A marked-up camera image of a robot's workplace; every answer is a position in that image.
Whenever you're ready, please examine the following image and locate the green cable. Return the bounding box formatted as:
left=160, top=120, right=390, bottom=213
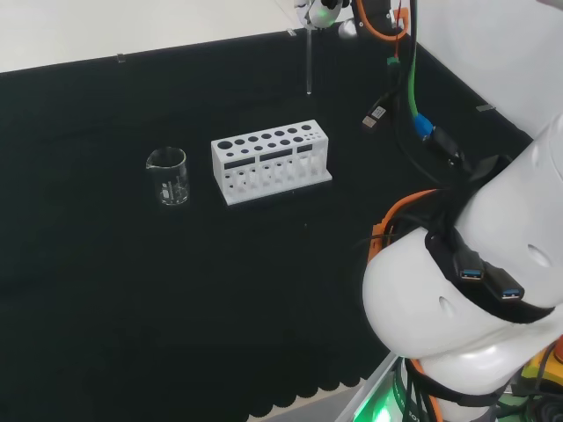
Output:
left=406, top=25, right=424, bottom=120

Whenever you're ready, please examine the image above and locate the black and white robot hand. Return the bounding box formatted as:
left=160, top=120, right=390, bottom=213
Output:
left=293, top=0, right=353, bottom=31

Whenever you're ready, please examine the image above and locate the black bench cloth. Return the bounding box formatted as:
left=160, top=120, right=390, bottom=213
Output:
left=0, top=26, right=536, bottom=422

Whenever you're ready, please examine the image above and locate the small clear glass beaker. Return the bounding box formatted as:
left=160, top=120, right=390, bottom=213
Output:
left=145, top=146, right=191, bottom=207

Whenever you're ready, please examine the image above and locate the black USB socket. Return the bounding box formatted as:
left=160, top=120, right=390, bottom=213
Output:
left=486, top=271, right=527, bottom=305
left=458, top=262, right=488, bottom=283

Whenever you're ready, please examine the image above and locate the orange cable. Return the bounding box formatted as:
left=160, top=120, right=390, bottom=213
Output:
left=354, top=0, right=450, bottom=422

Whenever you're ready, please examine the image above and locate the black cable adapter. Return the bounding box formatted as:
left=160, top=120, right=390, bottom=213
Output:
left=432, top=127, right=468, bottom=164

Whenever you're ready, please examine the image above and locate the yellow stop button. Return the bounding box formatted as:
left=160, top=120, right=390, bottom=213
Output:
left=520, top=333, right=563, bottom=393

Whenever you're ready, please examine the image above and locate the blue cable connector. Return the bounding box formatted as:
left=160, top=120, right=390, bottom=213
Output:
left=413, top=113, right=437, bottom=142

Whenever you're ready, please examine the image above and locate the white test tube rack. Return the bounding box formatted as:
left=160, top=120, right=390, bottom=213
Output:
left=210, top=119, right=334, bottom=207

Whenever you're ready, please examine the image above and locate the black cable with USB plug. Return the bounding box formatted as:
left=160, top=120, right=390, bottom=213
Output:
left=361, top=78, right=404, bottom=134

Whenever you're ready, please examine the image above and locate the clear glass rod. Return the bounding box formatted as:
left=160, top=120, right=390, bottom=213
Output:
left=305, top=26, right=314, bottom=97

